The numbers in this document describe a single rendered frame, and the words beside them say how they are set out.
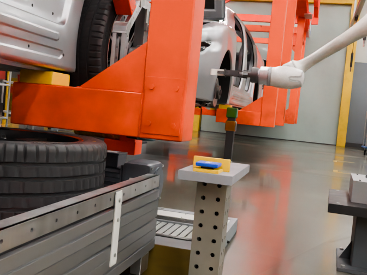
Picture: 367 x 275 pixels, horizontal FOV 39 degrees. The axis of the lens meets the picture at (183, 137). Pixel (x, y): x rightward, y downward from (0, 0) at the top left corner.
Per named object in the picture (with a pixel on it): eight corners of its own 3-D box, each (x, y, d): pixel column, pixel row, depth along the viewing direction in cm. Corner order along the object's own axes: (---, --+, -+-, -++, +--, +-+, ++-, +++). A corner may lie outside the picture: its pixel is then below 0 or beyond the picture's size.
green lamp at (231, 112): (227, 117, 197) (228, 107, 197) (237, 118, 196) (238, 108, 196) (225, 117, 193) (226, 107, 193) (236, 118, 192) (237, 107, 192)
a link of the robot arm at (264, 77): (270, 86, 250) (258, 85, 251) (272, 67, 249) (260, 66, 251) (268, 85, 241) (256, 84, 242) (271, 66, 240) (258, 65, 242)
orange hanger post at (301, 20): (265, 121, 1211) (276, 17, 1197) (294, 124, 1194) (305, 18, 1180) (264, 121, 1195) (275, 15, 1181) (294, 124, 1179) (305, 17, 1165)
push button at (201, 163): (199, 166, 164) (200, 160, 164) (221, 169, 162) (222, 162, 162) (194, 168, 157) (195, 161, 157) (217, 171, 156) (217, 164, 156)
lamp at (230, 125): (226, 130, 197) (226, 120, 197) (236, 131, 196) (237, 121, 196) (224, 130, 193) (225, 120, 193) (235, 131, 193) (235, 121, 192)
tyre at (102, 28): (118, 34, 291) (74, -46, 231) (158, 36, 285) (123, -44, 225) (90, 141, 270) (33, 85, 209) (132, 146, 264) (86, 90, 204)
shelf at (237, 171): (205, 167, 199) (206, 159, 199) (249, 172, 195) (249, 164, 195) (177, 179, 158) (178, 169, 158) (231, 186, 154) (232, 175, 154)
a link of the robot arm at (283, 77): (268, 88, 241) (271, 86, 253) (302, 91, 237) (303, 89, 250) (271, 65, 239) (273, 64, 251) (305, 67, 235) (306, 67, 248)
